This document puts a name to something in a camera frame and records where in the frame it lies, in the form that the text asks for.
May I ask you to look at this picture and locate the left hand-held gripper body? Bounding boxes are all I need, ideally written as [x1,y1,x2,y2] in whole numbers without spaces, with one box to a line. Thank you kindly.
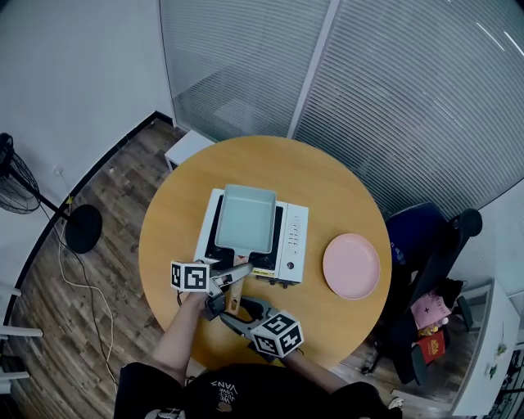
[169,258,231,322]

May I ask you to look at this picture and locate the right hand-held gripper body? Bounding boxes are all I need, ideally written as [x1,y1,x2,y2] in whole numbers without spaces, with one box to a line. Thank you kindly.
[238,296,305,364]

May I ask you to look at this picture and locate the grey rectangular pan wooden handle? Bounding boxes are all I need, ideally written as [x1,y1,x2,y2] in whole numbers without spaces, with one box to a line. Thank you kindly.
[214,183,278,317]

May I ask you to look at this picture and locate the white portable stove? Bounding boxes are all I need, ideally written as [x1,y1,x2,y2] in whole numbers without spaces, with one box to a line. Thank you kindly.
[192,187,309,289]

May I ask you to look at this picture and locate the person's left forearm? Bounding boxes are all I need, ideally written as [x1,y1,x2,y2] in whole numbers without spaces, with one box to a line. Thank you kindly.
[150,292,207,386]

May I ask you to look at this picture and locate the person's right forearm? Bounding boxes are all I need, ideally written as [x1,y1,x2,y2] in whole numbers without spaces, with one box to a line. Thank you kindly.
[282,348,350,394]

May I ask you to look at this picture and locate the person's black shirt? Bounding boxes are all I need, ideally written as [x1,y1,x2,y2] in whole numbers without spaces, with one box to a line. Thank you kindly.
[113,361,392,419]

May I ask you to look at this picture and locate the pink round plate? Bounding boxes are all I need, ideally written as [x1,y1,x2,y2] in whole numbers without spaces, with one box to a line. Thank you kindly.
[322,232,382,301]

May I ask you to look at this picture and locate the black standing fan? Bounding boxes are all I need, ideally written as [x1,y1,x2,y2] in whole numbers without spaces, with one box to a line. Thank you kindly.
[0,132,103,255]

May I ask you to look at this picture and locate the pink bag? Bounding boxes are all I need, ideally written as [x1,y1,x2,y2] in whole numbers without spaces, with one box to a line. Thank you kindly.
[410,289,452,331]

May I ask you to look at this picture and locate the red booklet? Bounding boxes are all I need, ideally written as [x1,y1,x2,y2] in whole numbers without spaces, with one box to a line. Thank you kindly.
[416,329,448,366]

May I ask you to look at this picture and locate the black office chair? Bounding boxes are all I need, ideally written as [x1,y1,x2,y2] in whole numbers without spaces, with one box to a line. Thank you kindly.
[368,201,484,386]

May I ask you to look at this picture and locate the black bag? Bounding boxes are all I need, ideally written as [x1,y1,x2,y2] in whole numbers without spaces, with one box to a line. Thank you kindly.
[432,277,468,309]

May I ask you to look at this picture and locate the white desk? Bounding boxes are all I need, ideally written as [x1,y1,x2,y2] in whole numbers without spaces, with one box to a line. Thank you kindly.
[449,277,524,417]

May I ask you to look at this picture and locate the white floor cable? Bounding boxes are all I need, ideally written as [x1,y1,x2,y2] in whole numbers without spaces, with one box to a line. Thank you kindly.
[53,166,120,386]

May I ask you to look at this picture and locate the white chair frame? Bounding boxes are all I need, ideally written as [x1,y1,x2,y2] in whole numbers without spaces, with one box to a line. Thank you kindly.
[0,281,44,382]

